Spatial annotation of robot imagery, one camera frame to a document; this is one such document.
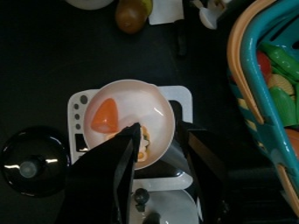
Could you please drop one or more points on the white toy bowl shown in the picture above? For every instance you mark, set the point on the white toy bowl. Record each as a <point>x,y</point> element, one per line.
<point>89,3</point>

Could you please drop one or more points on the yellow green toy fruit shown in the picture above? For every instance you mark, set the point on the yellow green toy fruit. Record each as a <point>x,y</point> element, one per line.
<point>147,5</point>

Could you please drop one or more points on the orange toy pepper piece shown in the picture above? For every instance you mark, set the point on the orange toy pepper piece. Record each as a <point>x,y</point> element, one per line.
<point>104,116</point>

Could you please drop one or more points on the black round pot lid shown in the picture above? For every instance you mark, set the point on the black round pot lid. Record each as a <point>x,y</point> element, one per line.
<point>42,180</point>

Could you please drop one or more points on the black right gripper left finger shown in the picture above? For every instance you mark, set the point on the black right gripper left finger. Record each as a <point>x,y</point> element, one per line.
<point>97,180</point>

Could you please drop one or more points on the white toy spoon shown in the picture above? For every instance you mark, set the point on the white toy spoon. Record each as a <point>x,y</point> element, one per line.
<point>208,19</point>

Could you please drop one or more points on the red toy tomato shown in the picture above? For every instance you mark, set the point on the red toy tomato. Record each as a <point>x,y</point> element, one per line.
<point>263,65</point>

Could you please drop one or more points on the yellow green toy food slice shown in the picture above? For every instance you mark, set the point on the yellow green toy food slice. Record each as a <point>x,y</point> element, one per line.
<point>144,145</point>

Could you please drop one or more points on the yellow toy corn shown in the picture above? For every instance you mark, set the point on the yellow toy corn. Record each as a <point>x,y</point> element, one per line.
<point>280,83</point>

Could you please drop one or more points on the long green toy vegetable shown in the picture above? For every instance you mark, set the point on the long green toy vegetable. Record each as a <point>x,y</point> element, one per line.
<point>281,58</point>

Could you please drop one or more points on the brown toy kiwi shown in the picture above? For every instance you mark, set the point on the brown toy kiwi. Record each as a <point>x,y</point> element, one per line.
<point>129,17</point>

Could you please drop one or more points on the pale round toy dish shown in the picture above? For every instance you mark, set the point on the pale round toy dish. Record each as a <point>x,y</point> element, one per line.
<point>175,207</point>

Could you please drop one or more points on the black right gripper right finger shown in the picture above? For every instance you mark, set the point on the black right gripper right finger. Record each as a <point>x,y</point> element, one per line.
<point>208,169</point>

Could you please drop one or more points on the orange toy fruit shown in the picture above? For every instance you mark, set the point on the orange toy fruit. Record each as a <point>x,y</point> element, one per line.
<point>292,141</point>

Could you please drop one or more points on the pale pink toy plate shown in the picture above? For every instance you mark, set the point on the pale pink toy plate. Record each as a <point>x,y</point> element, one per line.
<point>132,99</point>

